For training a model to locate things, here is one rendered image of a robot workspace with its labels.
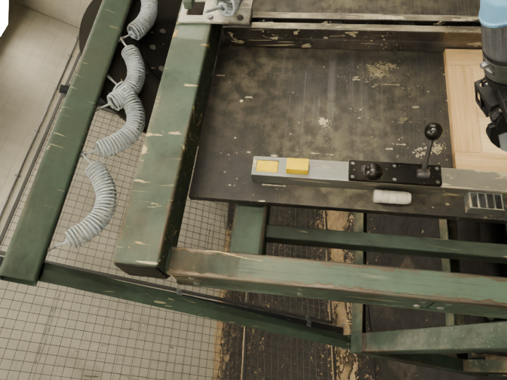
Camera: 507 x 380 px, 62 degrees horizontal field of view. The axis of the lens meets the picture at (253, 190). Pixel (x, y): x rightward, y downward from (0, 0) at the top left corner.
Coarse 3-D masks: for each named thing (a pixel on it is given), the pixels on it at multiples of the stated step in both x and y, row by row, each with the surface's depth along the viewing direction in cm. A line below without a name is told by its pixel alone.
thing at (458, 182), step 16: (256, 160) 100; (272, 160) 99; (320, 160) 98; (256, 176) 99; (272, 176) 98; (288, 176) 97; (304, 176) 97; (320, 176) 96; (336, 176) 96; (448, 176) 94; (464, 176) 93; (480, 176) 93; (496, 176) 93; (416, 192) 96; (432, 192) 96; (448, 192) 95; (464, 192) 94; (496, 192) 92
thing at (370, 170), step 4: (368, 164) 84; (372, 164) 84; (376, 164) 83; (364, 168) 85; (368, 168) 84; (372, 168) 83; (376, 168) 83; (380, 168) 83; (364, 172) 84; (368, 172) 84; (372, 172) 83; (376, 172) 83; (380, 172) 83; (368, 176) 84; (372, 176) 83; (376, 176) 83; (380, 176) 84; (372, 180) 84
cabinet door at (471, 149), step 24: (456, 72) 108; (480, 72) 108; (456, 96) 105; (456, 120) 102; (480, 120) 102; (456, 144) 99; (480, 144) 99; (456, 168) 97; (480, 168) 96; (504, 168) 96
